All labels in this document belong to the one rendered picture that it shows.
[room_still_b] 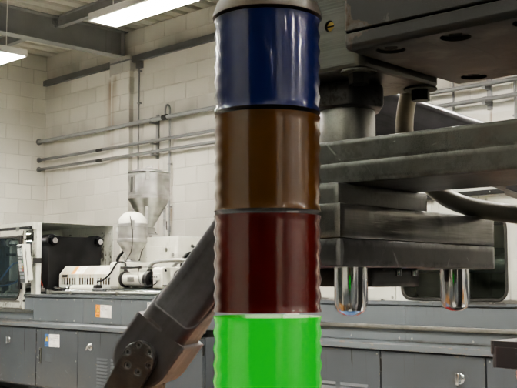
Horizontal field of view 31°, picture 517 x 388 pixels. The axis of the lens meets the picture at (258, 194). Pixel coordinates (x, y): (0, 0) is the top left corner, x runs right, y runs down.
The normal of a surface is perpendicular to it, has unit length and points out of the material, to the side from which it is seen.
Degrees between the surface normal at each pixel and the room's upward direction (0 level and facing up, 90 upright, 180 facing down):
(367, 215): 90
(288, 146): 104
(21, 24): 90
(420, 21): 90
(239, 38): 76
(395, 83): 180
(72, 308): 90
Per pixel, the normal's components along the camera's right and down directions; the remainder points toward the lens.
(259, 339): -0.14, 0.15
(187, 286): -0.22, -0.20
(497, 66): 0.00, 1.00
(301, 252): 0.58, 0.17
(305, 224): 0.68, -0.31
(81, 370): -0.71, -0.07
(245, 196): -0.38, 0.16
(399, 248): 0.74, -0.06
